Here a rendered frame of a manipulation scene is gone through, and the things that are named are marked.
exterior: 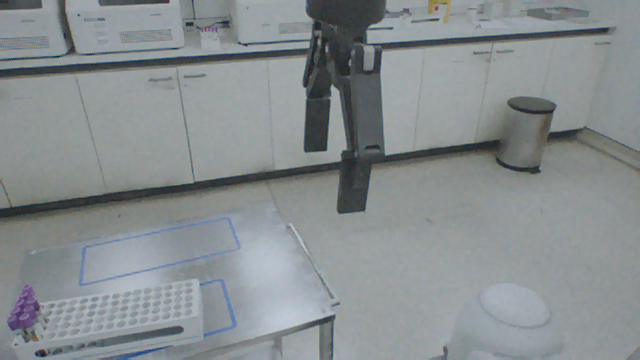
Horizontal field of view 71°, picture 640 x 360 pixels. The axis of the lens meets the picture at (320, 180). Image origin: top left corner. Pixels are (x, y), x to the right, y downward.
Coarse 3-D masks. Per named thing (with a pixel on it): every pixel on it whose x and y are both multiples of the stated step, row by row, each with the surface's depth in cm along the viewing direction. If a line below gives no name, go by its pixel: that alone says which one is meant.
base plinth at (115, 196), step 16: (576, 128) 366; (464, 144) 340; (480, 144) 344; (496, 144) 349; (384, 160) 325; (240, 176) 296; (256, 176) 300; (272, 176) 304; (128, 192) 279; (144, 192) 282; (160, 192) 285; (0, 208) 261; (16, 208) 263; (32, 208) 266; (48, 208) 269
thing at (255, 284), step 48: (96, 240) 108; (144, 240) 108; (192, 240) 108; (240, 240) 108; (288, 240) 108; (48, 288) 93; (96, 288) 93; (240, 288) 93; (288, 288) 93; (0, 336) 82; (240, 336) 82
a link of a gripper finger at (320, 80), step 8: (320, 40) 44; (320, 48) 44; (320, 56) 45; (320, 64) 47; (312, 72) 50; (320, 72) 48; (328, 72) 49; (312, 80) 51; (320, 80) 50; (328, 80) 50; (312, 88) 51; (320, 88) 52; (328, 88) 52; (328, 96) 54
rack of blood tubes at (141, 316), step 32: (160, 288) 85; (192, 288) 84; (64, 320) 78; (96, 320) 78; (128, 320) 77; (160, 320) 77; (192, 320) 78; (32, 352) 73; (64, 352) 77; (96, 352) 77; (128, 352) 78
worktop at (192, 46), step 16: (448, 16) 341; (464, 16) 343; (480, 16) 343; (496, 16) 341; (512, 16) 343; (528, 16) 341; (192, 32) 287; (224, 32) 287; (400, 32) 289; (416, 32) 289; (432, 32) 289; (448, 32) 289; (464, 32) 289; (480, 32) 291; (496, 32) 294; (512, 32) 298; (160, 48) 248; (192, 48) 249; (224, 48) 249; (240, 48) 251; (256, 48) 254; (272, 48) 256; (288, 48) 259; (0, 64) 221; (16, 64) 223; (32, 64) 225; (48, 64) 227
